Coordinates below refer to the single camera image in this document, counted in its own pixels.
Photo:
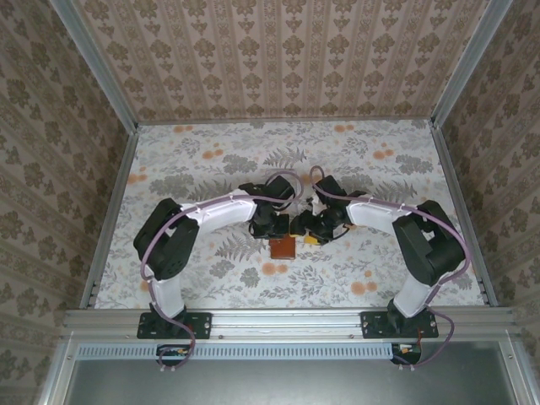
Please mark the brown leather card holder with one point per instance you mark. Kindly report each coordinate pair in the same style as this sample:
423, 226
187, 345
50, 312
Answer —
283, 249

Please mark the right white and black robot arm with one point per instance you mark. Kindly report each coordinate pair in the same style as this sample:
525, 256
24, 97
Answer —
371, 215

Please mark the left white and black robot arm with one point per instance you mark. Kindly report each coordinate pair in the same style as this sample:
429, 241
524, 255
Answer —
211, 215

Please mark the grey metal panel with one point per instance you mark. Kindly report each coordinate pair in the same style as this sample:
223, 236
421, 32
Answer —
287, 384

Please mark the aluminium mounting rail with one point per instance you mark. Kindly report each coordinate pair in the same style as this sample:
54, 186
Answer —
287, 322

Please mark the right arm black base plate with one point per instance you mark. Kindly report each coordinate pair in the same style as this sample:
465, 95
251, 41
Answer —
371, 327

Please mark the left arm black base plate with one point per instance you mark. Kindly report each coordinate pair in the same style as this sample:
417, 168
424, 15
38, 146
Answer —
202, 325

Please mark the aluminium table side rail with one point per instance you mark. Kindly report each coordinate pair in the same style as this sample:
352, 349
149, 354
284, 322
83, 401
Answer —
464, 211
109, 219

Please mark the aluminium frame post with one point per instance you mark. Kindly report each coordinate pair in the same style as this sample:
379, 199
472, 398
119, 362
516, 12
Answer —
468, 63
97, 67

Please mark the aluminium lower frame strut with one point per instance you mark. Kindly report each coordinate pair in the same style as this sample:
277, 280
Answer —
59, 375
519, 375

